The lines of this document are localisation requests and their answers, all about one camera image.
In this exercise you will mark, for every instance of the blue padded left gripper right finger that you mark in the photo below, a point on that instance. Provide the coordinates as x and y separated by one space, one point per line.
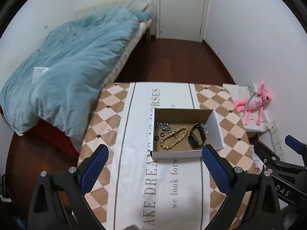
219 168

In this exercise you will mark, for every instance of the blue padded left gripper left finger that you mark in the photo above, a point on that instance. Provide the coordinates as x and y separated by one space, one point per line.
91 168

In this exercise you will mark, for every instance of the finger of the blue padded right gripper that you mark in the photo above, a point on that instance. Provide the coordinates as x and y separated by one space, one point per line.
267 156
296 145

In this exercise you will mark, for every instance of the black smart band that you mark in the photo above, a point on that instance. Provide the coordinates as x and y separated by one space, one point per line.
197 135

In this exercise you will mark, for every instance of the white plastic shopping bag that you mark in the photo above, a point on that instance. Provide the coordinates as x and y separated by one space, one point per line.
258 164

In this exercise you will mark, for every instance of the white cardboard box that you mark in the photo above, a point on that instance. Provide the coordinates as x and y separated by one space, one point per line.
171 127

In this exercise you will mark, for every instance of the pink panther plush toy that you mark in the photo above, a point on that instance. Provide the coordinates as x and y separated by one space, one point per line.
257 101

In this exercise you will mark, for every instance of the bed with patterned mattress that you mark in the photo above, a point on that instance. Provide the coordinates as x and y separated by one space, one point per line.
129 43

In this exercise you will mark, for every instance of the teal blue duvet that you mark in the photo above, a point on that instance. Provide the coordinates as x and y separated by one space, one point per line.
69 71

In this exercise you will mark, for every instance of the white door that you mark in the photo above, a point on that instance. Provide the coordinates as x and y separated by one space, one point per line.
181 19

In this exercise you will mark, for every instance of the striped pillow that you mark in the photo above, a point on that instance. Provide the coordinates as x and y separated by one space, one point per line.
108 5

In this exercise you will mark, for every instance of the white wall power strip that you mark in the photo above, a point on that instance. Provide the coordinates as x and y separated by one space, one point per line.
278 146

